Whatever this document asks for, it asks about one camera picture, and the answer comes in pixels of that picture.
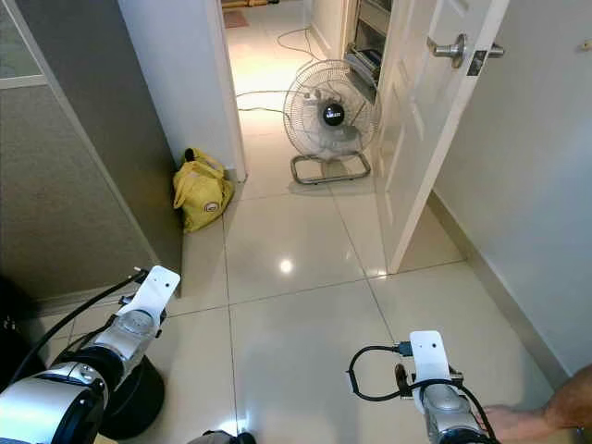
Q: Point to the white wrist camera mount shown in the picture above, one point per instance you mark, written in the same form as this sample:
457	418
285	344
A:
428	353
157	289

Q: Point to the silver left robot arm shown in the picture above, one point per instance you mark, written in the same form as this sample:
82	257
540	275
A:
46	412

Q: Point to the white panel door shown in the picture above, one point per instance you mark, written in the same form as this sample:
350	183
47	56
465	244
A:
416	120

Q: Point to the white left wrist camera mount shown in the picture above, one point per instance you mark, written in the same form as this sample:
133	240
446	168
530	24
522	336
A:
157	289

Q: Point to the black bulky object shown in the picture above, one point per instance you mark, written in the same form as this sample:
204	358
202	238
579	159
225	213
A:
14	351

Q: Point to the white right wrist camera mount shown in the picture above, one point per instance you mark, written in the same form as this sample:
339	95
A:
428	353

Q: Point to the robot left leg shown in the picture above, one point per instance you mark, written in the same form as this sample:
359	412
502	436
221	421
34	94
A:
222	437

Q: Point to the metal shelf rack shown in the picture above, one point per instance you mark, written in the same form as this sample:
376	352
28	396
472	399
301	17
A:
365	42

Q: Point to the person forearm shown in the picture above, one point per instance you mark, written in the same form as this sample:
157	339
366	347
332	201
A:
573	398

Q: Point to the yellow bag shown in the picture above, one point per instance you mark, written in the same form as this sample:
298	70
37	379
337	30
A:
202	194

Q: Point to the metal floor fan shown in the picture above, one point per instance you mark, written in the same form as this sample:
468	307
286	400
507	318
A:
331	114

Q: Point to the black door latch plate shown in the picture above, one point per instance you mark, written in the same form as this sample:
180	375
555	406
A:
478	63

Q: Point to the person hand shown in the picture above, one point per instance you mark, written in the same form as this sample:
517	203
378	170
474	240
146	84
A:
518	424

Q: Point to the frosted glass partition panel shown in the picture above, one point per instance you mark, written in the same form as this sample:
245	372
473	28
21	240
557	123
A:
14	51

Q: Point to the red floor mat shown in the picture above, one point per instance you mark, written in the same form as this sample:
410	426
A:
234	18

